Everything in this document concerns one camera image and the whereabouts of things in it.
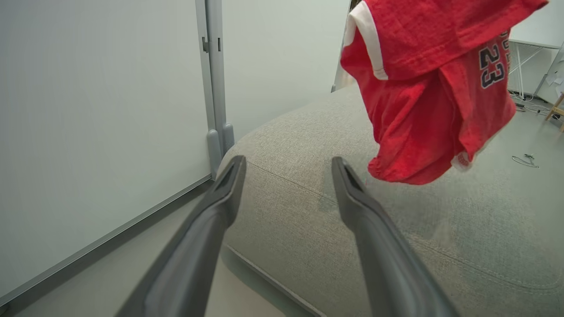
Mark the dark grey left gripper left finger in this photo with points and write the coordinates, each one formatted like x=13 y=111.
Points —
x=194 y=255

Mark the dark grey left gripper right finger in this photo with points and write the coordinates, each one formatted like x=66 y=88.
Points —
x=387 y=259

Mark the red number 23 jersey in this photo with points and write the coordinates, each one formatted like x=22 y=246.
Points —
x=432 y=88

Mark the grey fabric sofa cushion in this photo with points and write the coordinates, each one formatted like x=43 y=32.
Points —
x=423 y=229

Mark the light wooden stool leg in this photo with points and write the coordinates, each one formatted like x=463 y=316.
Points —
x=556 y=110

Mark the white partition panel grey frame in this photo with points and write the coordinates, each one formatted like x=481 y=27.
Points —
x=97 y=132
x=282 y=61

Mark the white metal table frame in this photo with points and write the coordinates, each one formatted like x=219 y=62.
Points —
x=526 y=61

